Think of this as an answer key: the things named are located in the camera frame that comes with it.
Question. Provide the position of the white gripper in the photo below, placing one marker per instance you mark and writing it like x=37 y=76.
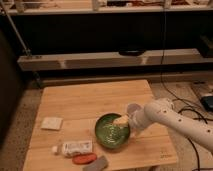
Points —
x=135 y=117

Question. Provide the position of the green ceramic bowl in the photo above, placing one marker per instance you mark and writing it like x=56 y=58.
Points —
x=109 y=135

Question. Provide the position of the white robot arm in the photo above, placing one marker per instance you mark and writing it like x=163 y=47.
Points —
x=162 y=111

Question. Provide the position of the grey sponge block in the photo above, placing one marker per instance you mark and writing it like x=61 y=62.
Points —
x=98 y=165

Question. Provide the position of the wooden table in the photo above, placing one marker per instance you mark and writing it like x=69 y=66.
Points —
x=80 y=106

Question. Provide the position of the orange carrot toy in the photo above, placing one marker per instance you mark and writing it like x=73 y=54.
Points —
x=84 y=159

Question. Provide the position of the white plastic bottle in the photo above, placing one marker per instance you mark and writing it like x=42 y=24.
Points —
x=73 y=148

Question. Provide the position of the black round object on shelf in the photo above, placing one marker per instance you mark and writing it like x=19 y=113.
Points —
x=131 y=52

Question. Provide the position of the dark box on floor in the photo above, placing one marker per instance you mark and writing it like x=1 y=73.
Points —
x=207 y=102

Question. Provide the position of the wooden shelf unit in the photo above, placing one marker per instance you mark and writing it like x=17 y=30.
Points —
x=85 y=41

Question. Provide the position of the metal pole stand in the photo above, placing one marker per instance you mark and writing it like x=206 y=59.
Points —
x=26 y=50

